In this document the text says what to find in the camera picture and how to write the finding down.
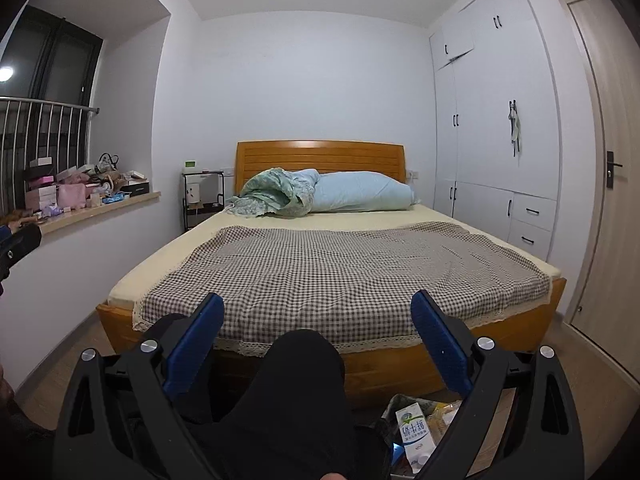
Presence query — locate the dark window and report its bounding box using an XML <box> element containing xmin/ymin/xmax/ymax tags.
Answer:
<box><xmin>0</xmin><ymin>5</ymin><xmax>104</xmax><ymax>211</ymax></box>

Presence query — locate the person's black trouser leg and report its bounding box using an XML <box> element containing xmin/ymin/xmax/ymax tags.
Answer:
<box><xmin>120</xmin><ymin>329</ymin><xmax>396</xmax><ymax>480</ymax></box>

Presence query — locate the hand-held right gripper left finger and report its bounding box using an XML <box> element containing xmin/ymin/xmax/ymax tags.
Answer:
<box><xmin>52</xmin><ymin>291</ymin><xmax>226</xmax><ymax>480</ymax></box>

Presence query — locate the light blue pillow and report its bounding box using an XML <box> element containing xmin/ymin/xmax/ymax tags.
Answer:
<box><xmin>311</xmin><ymin>171</ymin><xmax>420</xmax><ymax>213</ymax></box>

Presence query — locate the wooden bed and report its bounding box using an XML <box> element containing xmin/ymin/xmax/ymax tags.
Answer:
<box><xmin>95</xmin><ymin>140</ymin><xmax>568</xmax><ymax>406</ymax></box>

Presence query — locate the green patterned quilt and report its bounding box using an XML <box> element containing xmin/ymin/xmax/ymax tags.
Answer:
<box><xmin>225</xmin><ymin>168</ymin><xmax>321</xmax><ymax>219</ymax></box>

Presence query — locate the green cloth on wardrobe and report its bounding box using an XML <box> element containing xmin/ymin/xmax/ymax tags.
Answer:
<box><xmin>507</xmin><ymin>100</ymin><xmax>525</xmax><ymax>156</ymax></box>

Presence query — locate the white wardrobe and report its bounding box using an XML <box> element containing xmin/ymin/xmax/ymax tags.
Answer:
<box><xmin>429</xmin><ymin>0</ymin><xmax>568</xmax><ymax>261</ymax></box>

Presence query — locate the white milk carton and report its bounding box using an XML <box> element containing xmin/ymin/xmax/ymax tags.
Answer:
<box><xmin>395</xmin><ymin>401</ymin><xmax>433</xmax><ymax>473</ymax></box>

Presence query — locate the beige room door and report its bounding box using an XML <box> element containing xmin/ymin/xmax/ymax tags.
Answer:
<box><xmin>559</xmin><ymin>0</ymin><xmax>640</xmax><ymax>356</ymax></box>

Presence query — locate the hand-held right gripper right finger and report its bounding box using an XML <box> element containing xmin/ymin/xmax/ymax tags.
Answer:
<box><xmin>410</xmin><ymin>290</ymin><xmax>585</xmax><ymax>480</ymax></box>

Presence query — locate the brown checked blanket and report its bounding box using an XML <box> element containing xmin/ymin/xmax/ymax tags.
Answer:
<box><xmin>132</xmin><ymin>223</ymin><xmax>553</xmax><ymax>358</ymax></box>

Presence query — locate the metal window railing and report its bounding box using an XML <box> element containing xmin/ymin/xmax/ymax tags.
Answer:
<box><xmin>0</xmin><ymin>96</ymin><xmax>101</xmax><ymax>211</ymax></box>

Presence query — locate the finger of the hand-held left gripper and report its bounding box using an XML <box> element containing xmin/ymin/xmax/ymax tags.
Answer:
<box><xmin>0</xmin><ymin>223</ymin><xmax>43</xmax><ymax>281</ymax></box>

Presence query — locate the black bedside rack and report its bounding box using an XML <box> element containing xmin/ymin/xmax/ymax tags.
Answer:
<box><xmin>181</xmin><ymin>170</ymin><xmax>226</xmax><ymax>233</ymax></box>

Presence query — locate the pile of boxes and bags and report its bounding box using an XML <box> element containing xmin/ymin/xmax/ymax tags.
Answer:
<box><xmin>22</xmin><ymin>152</ymin><xmax>151</xmax><ymax>218</ymax></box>

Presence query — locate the window sill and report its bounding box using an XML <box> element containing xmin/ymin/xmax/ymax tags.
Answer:
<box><xmin>37</xmin><ymin>190</ymin><xmax>162</xmax><ymax>235</ymax></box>

